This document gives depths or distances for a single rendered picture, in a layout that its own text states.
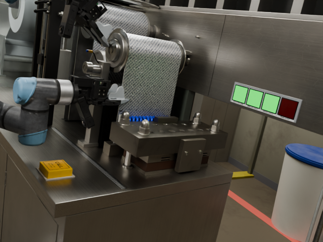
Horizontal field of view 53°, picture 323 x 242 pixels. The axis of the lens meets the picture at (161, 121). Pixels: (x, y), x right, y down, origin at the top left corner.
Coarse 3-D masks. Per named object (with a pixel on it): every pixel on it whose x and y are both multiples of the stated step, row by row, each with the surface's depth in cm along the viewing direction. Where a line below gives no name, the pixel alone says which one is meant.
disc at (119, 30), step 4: (120, 28) 108; (112, 32) 112; (116, 32) 110; (120, 32) 108; (124, 32) 106; (124, 36) 106; (124, 40) 106; (128, 40) 105; (128, 44) 105; (128, 48) 105; (128, 52) 105; (124, 56) 106; (124, 60) 106; (124, 64) 107; (112, 68) 112; (116, 68) 110; (120, 68) 108; (116, 72) 111
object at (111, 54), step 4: (112, 40) 108; (116, 40) 107; (112, 44) 108; (116, 44) 107; (108, 48) 110; (112, 48) 108; (116, 48) 106; (108, 52) 110; (112, 52) 109; (116, 52) 107; (108, 56) 110; (112, 56) 108; (116, 56) 107; (112, 60) 109
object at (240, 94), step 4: (236, 88) 111; (240, 88) 110; (244, 88) 109; (236, 92) 111; (240, 92) 110; (244, 92) 109; (236, 96) 111; (240, 96) 110; (244, 96) 109; (236, 100) 111; (240, 100) 110; (244, 100) 109
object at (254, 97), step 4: (252, 92) 106; (256, 92) 105; (260, 92) 104; (248, 96) 107; (252, 96) 106; (256, 96) 105; (260, 96) 104; (248, 100) 107; (252, 100) 106; (256, 100) 105; (260, 100) 104; (248, 104) 108; (252, 104) 106; (256, 104) 105
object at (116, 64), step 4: (112, 36) 110; (116, 36) 108; (120, 36) 107; (108, 40) 113; (120, 40) 107; (120, 44) 107; (124, 44) 106; (120, 48) 107; (124, 48) 106; (120, 52) 107; (124, 52) 106; (120, 56) 107; (108, 60) 113; (116, 60) 109; (120, 60) 107; (112, 64) 111; (116, 64) 109; (120, 64) 108; (180, 64) 122
